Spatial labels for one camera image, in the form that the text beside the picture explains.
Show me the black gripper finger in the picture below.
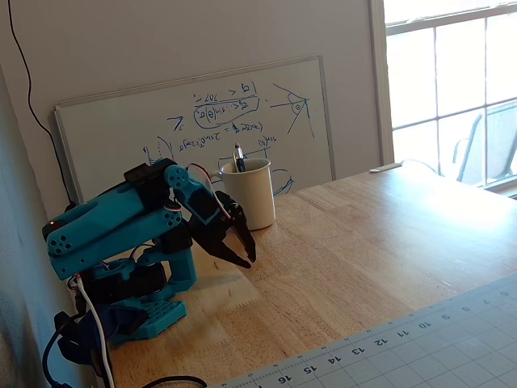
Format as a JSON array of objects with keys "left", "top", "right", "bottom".
[
  {"left": 230, "top": 205, "right": 258, "bottom": 263},
  {"left": 205, "top": 239, "right": 253, "bottom": 270}
]

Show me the white ceramic mug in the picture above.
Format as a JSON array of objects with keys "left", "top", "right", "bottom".
[{"left": 209, "top": 158, "right": 278, "bottom": 232}]

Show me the blue clamp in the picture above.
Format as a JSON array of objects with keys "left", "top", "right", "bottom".
[{"left": 56, "top": 304, "right": 149, "bottom": 367}]

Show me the black silver pen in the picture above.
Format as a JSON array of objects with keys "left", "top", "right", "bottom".
[{"left": 233, "top": 141, "right": 247, "bottom": 175}]

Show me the white cable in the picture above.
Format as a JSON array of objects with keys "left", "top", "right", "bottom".
[{"left": 75, "top": 276, "right": 116, "bottom": 388}]

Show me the thick black cable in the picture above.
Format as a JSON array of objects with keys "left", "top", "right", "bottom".
[{"left": 42, "top": 310, "right": 208, "bottom": 388}]

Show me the grey cutting mat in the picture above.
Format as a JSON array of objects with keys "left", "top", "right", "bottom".
[{"left": 217, "top": 272, "right": 517, "bottom": 388}]

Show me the thin black wall cable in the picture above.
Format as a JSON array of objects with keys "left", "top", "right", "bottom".
[{"left": 7, "top": 0, "right": 78, "bottom": 212}]

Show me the red white servo wire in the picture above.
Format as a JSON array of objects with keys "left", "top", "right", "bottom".
[{"left": 187, "top": 162, "right": 233, "bottom": 222}]

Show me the whiteboard with blue writing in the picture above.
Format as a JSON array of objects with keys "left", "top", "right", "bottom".
[{"left": 53, "top": 55, "right": 337, "bottom": 205}]

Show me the grey patio chair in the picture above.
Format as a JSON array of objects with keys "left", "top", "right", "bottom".
[{"left": 451, "top": 99, "right": 517, "bottom": 188}]

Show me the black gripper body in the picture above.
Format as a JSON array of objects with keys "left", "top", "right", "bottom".
[{"left": 187, "top": 191, "right": 242, "bottom": 255}]

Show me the white window frame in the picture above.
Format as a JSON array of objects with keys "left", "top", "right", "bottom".
[{"left": 368, "top": 0, "right": 517, "bottom": 201}]

